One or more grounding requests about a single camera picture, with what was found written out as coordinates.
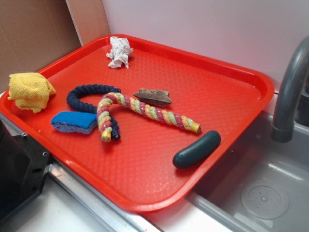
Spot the brown cardboard panel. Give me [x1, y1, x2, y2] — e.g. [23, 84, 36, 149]
[0, 0, 81, 92]

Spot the red plastic tray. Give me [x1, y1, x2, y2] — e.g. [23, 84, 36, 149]
[0, 36, 274, 213]

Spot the brown wood piece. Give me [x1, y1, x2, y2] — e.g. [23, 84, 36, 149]
[133, 88, 172, 107]

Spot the grey faucet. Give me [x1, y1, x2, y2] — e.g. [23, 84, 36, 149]
[271, 37, 309, 143]

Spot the multicolour twisted rope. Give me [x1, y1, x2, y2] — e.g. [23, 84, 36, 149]
[97, 92, 202, 143]

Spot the navy blue rope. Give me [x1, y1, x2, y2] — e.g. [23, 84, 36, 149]
[66, 84, 122, 141]

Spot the dark green toy cucumber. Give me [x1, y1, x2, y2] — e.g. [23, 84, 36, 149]
[172, 130, 221, 169]

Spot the yellow cloth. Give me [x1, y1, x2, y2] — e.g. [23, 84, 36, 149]
[8, 72, 56, 114]

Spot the white paper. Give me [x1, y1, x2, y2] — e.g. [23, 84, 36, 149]
[106, 36, 133, 69]

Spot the grey sink basin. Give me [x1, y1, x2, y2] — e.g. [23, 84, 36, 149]
[187, 113, 309, 232]

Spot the blue sponge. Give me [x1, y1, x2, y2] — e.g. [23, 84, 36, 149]
[51, 111, 98, 134]

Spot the black box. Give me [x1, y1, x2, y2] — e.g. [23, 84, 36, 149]
[0, 122, 51, 222]

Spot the sink drain strainer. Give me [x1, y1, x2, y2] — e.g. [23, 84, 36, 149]
[240, 184, 289, 219]

